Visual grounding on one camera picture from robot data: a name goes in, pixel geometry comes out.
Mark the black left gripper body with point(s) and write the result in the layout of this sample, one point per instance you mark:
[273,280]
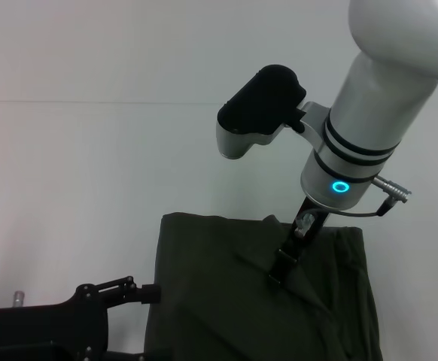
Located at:
[42,331]

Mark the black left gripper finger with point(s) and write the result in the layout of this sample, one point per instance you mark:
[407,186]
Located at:
[128,291]
[125,355]

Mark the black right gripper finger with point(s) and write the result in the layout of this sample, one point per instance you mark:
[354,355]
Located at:
[281,269]

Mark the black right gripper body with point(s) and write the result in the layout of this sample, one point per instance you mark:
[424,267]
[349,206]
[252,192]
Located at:
[303,233]

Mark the dark green shirt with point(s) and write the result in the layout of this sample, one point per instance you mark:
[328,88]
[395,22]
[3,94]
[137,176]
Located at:
[222,301]

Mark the silver vented camera box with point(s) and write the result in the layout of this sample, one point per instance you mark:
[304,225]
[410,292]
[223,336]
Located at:
[260,109]

